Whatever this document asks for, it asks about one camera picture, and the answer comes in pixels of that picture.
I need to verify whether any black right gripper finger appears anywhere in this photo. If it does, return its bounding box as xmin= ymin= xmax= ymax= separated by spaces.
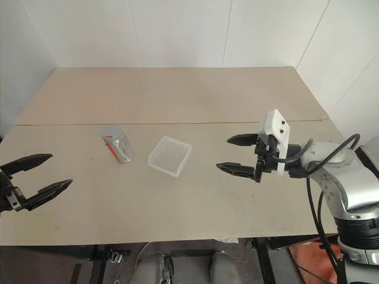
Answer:
xmin=226 ymin=133 xmax=260 ymax=147
xmin=216 ymin=162 xmax=256 ymax=180

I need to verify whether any clear plastic tray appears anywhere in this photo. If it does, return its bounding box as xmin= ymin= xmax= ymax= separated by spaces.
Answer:
xmin=147 ymin=135 xmax=194 ymax=179

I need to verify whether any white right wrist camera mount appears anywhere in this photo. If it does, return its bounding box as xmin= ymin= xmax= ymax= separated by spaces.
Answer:
xmin=256 ymin=108 xmax=291 ymax=176

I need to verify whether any orange floor mat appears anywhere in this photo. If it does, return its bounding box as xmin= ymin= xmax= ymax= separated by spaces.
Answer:
xmin=288 ymin=240 xmax=341 ymax=284

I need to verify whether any grey rounded robot leg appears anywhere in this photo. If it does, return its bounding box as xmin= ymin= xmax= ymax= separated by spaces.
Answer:
xmin=136 ymin=251 xmax=173 ymax=284
xmin=208 ymin=250 xmax=237 ymax=284

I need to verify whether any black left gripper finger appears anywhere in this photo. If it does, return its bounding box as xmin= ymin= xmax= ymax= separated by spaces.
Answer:
xmin=24 ymin=179 xmax=74 ymax=211
xmin=0 ymin=153 xmax=54 ymax=178

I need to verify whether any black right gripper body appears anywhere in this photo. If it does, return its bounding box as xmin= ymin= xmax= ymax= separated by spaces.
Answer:
xmin=253 ymin=133 xmax=281 ymax=183

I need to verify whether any black table frame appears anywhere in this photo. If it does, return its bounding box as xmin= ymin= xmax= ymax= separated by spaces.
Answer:
xmin=70 ymin=236 xmax=341 ymax=284

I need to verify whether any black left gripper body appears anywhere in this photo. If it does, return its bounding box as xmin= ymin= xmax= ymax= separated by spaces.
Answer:
xmin=0 ymin=170 xmax=28 ymax=214

